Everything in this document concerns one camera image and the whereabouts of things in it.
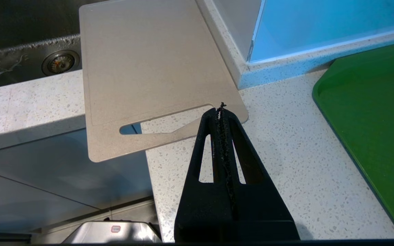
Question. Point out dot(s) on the stainless steel sink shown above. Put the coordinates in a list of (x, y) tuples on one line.
[(16, 51)]

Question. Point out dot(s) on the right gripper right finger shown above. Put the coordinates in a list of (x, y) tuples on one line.
[(262, 208)]

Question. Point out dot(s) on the round metal sink drain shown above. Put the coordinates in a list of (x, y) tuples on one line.
[(60, 63)]

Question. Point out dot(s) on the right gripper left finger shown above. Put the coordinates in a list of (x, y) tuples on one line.
[(200, 205)]

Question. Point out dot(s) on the green plastic cutting board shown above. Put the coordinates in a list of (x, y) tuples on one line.
[(374, 112)]

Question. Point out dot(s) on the beige plastic cutting board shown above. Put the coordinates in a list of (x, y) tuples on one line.
[(149, 68)]

